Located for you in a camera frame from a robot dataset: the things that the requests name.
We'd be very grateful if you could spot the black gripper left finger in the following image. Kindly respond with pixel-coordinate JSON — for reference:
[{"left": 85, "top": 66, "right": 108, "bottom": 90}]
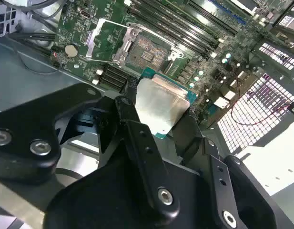
[{"left": 0, "top": 82, "right": 181, "bottom": 221}]

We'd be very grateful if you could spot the silver CPU with green edge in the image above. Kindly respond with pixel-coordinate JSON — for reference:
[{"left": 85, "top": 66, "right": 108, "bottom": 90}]
[{"left": 134, "top": 67, "right": 200, "bottom": 140}]

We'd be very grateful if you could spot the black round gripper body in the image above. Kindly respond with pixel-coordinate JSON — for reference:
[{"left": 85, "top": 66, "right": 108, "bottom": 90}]
[{"left": 43, "top": 157, "right": 218, "bottom": 229}]

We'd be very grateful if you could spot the metal socket cover frame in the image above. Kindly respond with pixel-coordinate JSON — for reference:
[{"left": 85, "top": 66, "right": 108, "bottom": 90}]
[{"left": 85, "top": 18, "right": 128, "bottom": 64}]

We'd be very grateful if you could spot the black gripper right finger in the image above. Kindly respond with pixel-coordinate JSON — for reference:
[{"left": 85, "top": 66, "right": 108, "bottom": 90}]
[{"left": 170, "top": 110, "right": 278, "bottom": 229}]

